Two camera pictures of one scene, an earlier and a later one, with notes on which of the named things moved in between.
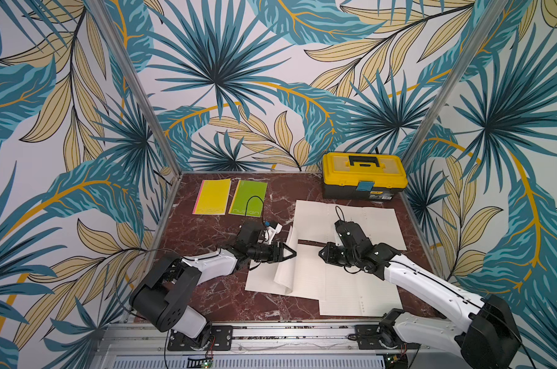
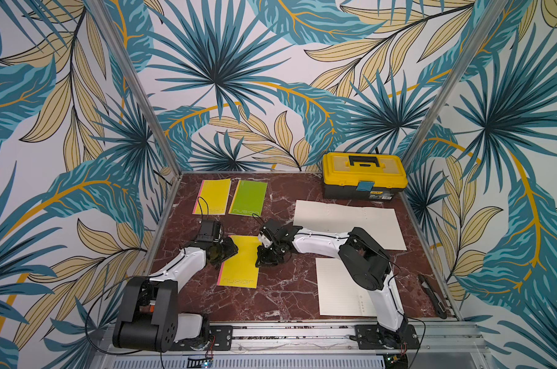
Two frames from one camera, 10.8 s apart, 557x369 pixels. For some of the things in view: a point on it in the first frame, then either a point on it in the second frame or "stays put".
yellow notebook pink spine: [213, 197] stays put
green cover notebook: [246, 190] stays put
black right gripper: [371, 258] to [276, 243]
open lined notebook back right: [315, 221] stays put
